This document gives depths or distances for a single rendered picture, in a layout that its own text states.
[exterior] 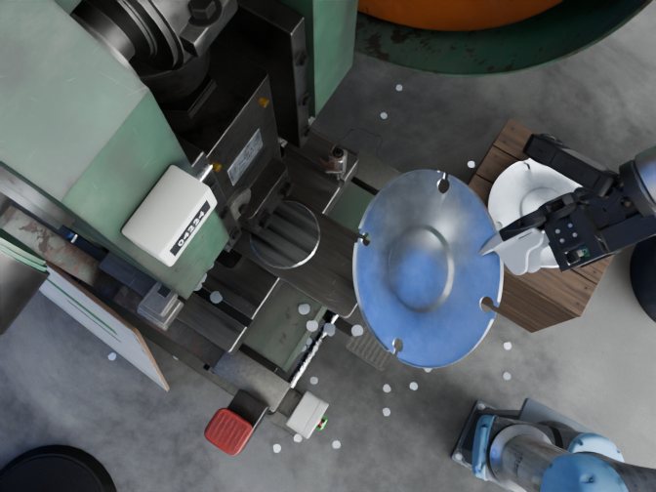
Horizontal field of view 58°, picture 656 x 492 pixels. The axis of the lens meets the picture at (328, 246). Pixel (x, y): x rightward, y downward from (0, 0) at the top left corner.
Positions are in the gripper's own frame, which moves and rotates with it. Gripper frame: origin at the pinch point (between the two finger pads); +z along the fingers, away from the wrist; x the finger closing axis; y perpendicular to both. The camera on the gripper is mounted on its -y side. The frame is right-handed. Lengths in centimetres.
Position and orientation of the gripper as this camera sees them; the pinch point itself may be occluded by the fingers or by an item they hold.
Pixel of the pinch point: (487, 245)
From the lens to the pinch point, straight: 81.0
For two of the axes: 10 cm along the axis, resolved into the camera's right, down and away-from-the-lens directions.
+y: 3.4, 9.1, -2.4
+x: 6.6, -0.4, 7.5
